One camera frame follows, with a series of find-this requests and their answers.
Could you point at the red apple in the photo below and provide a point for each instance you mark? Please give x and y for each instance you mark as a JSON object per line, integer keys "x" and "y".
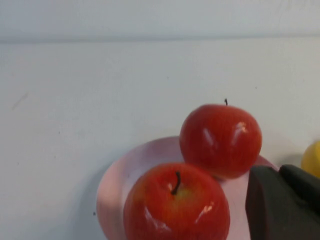
{"x": 175, "y": 212}
{"x": 220, "y": 142}

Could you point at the yellow banana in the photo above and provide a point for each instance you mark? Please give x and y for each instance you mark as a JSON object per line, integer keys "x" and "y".
{"x": 312, "y": 160}

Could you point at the pink plastic plate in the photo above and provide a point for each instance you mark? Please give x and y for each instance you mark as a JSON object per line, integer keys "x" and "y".
{"x": 112, "y": 187}

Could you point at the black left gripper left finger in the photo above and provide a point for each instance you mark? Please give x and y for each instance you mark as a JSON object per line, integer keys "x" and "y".
{"x": 265, "y": 210}

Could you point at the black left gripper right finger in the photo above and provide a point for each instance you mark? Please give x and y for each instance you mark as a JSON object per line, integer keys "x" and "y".
{"x": 305, "y": 185}

